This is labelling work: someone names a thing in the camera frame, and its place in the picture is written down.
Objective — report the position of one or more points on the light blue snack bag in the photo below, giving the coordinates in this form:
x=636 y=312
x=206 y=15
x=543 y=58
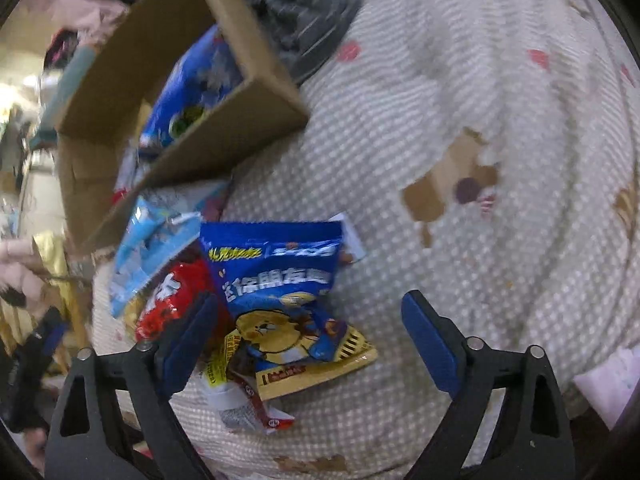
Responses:
x=165 y=221

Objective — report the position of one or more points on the small brown white candy bar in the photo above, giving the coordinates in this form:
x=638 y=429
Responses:
x=352 y=249

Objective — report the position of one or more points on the blue white snack bag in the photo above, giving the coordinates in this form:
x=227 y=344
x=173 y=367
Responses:
x=203 y=77

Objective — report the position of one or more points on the red snack bag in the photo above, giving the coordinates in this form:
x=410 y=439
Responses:
x=172 y=297

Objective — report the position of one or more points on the brown cardboard box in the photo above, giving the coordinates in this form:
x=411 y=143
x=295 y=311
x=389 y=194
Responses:
x=114 y=100

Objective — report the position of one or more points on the pink white snack packet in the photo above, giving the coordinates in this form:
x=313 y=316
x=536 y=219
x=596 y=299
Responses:
x=132 y=170

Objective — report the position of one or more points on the grey striped garment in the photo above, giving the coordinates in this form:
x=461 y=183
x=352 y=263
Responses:
x=305 y=33

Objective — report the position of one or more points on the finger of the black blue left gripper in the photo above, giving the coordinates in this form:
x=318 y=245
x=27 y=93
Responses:
x=25 y=405

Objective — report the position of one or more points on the dotted bear print bedsheet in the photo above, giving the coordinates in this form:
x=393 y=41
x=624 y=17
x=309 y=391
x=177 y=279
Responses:
x=487 y=154

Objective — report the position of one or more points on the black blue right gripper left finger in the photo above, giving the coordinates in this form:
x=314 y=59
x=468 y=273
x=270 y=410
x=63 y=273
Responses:
x=113 y=419

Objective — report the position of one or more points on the white grey snack bag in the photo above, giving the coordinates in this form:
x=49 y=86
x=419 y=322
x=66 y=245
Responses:
x=238 y=404

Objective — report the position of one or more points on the blue bear cookie bag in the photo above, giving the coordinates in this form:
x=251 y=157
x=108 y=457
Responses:
x=275 y=278

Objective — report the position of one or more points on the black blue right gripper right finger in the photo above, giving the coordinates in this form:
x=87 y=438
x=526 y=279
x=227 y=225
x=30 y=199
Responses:
x=506 y=418

